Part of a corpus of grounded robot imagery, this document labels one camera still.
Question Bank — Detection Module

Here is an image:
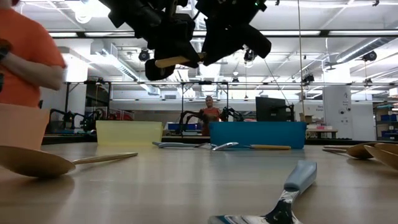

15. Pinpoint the background table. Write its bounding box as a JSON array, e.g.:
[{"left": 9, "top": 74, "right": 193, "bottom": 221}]
[{"left": 306, "top": 128, "right": 339, "bottom": 140}]

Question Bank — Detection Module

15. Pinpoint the hanging cable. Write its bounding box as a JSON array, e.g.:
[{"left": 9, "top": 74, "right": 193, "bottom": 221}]
[{"left": 297, "top": 0, "right": 305, "bottom": 123}]

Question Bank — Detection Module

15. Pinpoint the black overhead camera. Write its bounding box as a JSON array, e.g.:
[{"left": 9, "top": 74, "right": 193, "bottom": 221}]
[{"left": 243, "top": 48, "right": 257, "bottom": 63}]

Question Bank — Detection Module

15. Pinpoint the person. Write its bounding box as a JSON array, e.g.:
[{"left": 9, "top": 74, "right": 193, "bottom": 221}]
[
  {"left": 198, "top": 95, "right": 223, "bottom": 137},
  {"left": 0, "top": 0, "right": 68, "bottom": 108}
]

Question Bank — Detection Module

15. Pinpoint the blue-handled metal spoon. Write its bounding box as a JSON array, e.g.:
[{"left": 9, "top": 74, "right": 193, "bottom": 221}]
[{"left": 207, "top": 160, "right": 318, "bottom": 224}]

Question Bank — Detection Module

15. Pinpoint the storage shelf with bins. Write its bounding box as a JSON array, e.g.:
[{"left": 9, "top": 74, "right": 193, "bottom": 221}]
[{"left": 372, "top": 102, "right": 398, "bottom": 141}]

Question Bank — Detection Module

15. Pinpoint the blue plastic bin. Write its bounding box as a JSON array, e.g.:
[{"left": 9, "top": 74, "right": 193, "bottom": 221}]
[{"left": 208, "top": 121, "right": 308, "bottom": 150}]

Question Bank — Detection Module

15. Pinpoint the black table edge rail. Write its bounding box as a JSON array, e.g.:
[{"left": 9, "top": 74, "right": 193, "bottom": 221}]
[{"left": 42, "top": 134, "right": 398, "bottom": 146}]

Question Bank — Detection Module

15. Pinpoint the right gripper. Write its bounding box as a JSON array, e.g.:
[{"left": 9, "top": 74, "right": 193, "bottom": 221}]
[{"left": 196, "top": 0, "right": 272, "bottom": 66}]

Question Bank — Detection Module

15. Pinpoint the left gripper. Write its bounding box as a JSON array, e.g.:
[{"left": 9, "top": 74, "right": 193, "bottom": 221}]
[{"left": 145, "top": 12, "right": 201, "bottom": 82}]

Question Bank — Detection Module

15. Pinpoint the blue background bin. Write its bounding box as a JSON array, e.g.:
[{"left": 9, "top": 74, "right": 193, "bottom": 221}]
[{"left": 167, "top": 123, "right": 202, "bottom": 131}]

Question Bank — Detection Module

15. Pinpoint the yellow plastic bin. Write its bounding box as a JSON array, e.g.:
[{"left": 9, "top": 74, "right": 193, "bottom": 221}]
[{"left": 95, "top": 120, "right": 164, "bottom": 146}]

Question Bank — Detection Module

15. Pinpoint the yellow-handled metal utensil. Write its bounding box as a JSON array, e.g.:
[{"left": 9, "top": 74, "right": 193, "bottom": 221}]
[{"left": 211, "top": 141, "right": 292, "bottom": 152}]

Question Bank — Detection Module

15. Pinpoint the black computer monitor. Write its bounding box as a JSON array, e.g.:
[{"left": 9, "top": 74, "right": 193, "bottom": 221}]
[{"left": 255, "top": 96, "right": 295, "bottom": 123}]

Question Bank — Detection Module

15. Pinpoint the yellow-handled metal spoon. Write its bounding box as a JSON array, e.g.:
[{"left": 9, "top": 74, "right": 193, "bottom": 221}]
[{"left": 154, "top": 53, "right": 206, "bottom": 69}]

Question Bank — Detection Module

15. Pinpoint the red bin shelf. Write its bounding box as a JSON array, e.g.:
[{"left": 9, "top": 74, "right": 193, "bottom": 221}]
[{"left": 107, "top": 108, "right": 135, "bottom": 121}]

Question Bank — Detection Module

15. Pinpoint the orange plastic bin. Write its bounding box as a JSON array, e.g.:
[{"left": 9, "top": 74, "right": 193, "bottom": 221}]
[{"left": 0, "top": 103, "right": 51, "bottom": 151}]

